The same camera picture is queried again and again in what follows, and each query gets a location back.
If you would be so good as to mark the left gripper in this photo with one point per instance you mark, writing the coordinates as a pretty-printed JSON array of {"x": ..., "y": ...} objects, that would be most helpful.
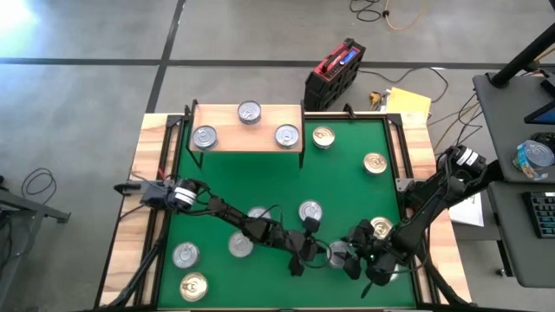
[{"x": 290, "y": 242}]

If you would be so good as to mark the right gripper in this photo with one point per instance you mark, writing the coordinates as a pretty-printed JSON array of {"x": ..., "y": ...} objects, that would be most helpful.
[{"x": 381, "y": 260}]

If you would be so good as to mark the silver can green label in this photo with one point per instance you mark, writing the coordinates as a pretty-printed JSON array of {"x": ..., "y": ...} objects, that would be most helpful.
[{"x": 259, "y": 212}]

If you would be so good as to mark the silver can teal yellow label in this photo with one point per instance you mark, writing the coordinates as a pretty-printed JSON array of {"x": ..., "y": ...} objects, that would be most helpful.
[{"x": 288, "y": 135}]

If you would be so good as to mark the blue albacore tuna can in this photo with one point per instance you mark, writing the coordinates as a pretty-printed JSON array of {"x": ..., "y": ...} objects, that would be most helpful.
[{"x": 249, "y": 112}]

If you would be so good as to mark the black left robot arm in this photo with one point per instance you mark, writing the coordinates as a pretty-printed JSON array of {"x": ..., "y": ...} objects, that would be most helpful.
[{"x": 234, "y": 216}]

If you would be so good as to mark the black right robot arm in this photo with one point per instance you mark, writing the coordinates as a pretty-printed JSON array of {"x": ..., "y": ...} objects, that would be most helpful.
[{"x": 427, "y": 216}]

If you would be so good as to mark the gold-lid seafood can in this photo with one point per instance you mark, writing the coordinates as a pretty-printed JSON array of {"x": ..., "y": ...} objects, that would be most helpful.
[
  {"x": 382, "y": 224},
  {"x": 375, "y": 163},
  {"x": 193, "y": 286},
  {"x": 324, "y": 137}
]

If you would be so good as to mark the wooden shelf black legs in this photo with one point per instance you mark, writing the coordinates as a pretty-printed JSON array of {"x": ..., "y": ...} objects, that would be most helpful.
[{"x": 234, "y": 138}]

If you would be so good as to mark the green table mat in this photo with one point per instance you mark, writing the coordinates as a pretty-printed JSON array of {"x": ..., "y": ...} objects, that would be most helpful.
[{"x": 243, "y": 288}]

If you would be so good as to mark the white paper sheet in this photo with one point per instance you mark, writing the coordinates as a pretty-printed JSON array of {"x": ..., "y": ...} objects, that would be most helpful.
[{"x": 470, "y": 214}]

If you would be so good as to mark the grey desk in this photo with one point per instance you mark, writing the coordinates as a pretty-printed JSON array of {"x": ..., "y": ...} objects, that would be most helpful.
[
  {"x": 498, "y": 121},
  {"x": 513, "y": 251}
]

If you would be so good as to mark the yellow paper envelope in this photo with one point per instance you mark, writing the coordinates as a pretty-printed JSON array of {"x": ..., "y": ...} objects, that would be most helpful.
[{"x": 409, "y": 103}]

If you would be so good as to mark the yellow black power plug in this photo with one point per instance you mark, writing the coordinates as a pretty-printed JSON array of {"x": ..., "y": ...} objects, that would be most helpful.
[{"x": 375, "y": 99}]

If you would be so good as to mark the red black power station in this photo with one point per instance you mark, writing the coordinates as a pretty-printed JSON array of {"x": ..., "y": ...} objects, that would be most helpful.
[{"x": 331, "y": 84}]

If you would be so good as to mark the black keyboard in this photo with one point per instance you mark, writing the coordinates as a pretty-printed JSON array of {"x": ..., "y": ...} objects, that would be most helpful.
[{"x": 542, "y": 214}]

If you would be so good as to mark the black round device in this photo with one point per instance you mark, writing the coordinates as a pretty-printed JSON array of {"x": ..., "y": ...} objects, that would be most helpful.
[{"x": 547, "y": 138}]

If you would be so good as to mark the black tablet screen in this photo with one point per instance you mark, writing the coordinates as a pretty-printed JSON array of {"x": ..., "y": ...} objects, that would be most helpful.
[{"x": 545, "y": 117}]

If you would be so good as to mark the black slanted pole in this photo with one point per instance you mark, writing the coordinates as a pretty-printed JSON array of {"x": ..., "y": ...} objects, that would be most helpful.
[{"x": 522, "y": 58}]

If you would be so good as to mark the grey metal stand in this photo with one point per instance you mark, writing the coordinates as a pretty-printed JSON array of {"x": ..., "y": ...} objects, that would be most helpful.
[{"x": 39, "y": 208}]

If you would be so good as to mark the black aluminium table frame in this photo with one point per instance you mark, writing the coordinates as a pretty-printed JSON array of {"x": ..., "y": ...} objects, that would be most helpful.
[{"x": 393, "y": 117}]

